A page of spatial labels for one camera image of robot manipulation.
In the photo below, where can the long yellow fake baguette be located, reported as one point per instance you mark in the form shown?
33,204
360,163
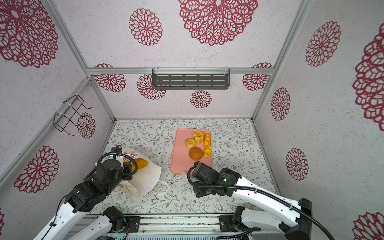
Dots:
141,163

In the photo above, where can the yellow twisted fake bread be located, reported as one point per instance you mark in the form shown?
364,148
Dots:
207,145

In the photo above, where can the pink plastic tray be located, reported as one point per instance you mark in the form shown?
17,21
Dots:
181,161

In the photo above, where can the black wire wall rack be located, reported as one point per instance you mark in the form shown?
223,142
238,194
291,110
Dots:
65,117

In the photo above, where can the round fake bread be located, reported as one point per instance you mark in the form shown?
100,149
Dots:
196,154

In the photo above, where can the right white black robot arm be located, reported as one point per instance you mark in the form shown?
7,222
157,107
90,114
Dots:
287,217

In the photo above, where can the yellow fluted fake cake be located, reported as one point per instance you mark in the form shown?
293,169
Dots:
199,137

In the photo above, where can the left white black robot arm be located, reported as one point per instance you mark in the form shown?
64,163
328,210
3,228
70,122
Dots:
64,220

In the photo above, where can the orange fake bread roll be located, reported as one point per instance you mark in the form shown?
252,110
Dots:
190,143

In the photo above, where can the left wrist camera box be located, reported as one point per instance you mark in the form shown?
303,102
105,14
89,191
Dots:
117,149

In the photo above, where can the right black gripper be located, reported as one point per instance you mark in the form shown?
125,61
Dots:
198,193

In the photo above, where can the white printed paper bag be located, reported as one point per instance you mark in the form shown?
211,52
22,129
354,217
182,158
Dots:
146,180

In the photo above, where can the grey slotted wall shelf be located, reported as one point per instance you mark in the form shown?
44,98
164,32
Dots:
191,80

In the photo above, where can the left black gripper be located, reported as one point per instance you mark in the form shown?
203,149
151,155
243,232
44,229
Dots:
127,167

